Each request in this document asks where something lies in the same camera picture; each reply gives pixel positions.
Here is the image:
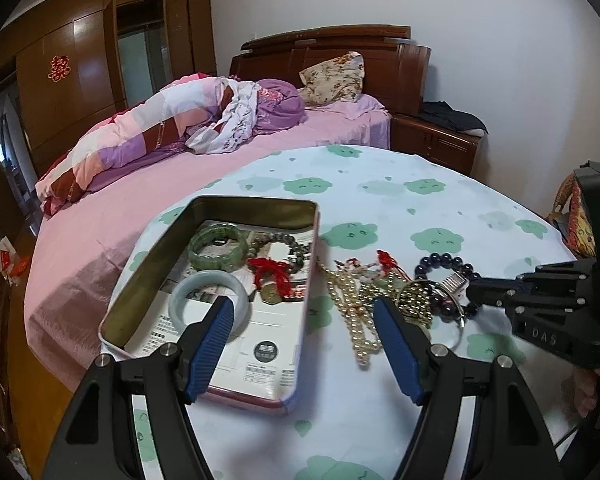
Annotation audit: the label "red knot tassel pendant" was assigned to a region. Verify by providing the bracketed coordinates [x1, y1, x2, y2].
[246, 257, 292, 297]

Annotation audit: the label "wooden nightstand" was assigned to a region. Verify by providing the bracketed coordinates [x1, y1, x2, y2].
[390, 115, 481, 176]

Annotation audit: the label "patchwork pink quilt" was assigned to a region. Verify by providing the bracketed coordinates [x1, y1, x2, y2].
[35, 73, 235, 217]

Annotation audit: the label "dark purple bead bracelet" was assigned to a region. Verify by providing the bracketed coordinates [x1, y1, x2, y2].
[413, 251, 484, 322]

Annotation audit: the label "white floral cloth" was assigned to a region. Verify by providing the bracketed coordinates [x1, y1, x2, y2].
[185, 77, 261, 154]

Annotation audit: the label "red cord jade pendant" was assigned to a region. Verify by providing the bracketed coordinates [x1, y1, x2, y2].
[335, 249, 412, 290]

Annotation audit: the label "black clothes on nightstand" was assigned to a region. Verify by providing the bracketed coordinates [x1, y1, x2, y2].
[418, 101, 488, 136]

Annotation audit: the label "dark wooden headboard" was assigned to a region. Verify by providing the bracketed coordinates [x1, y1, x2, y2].
[230, 24, 431, 116]

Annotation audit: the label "pale white jade bangle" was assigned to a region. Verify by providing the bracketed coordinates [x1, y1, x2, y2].
[168, 270, 250, 336]

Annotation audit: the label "purple folded blanket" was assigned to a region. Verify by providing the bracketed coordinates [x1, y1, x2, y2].
[253, 78, 306, 134]

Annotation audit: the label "red double-happiness sticker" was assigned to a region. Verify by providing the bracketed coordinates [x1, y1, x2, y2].
[47, 55, 71, 84]

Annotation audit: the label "colourful patterned bag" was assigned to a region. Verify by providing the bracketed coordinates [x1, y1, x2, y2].
[546, 174, 596, 259]

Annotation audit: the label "brown wooden wardrobe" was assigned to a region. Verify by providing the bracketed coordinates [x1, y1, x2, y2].
[0, 0, 216, 237]

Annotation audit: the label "red and white bag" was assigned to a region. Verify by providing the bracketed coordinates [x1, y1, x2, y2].
[0, 237, 31, 285]

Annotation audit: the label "grey-green bead bracelet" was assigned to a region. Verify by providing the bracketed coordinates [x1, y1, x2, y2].
[248, 231, 313, 276]

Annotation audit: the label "dark green jade bangle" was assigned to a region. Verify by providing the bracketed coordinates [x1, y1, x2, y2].
[186, 223, 249, 272]

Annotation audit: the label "pink-sheeted bed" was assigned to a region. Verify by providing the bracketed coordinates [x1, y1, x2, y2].
[23, 96, 390, 390]

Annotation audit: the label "white pearl necklace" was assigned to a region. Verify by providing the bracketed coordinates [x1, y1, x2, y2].
[317, 258, 384, 371]

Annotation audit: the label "cloud-print white tablecloth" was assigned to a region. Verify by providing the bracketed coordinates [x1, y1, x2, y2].
[110, 143, 581, 480]

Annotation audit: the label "pink metal tin box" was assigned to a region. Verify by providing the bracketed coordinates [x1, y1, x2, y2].
[99, 195, 318, 415]

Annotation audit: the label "floral pillow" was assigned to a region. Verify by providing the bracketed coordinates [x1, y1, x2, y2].
[299, 51, 365, 106]

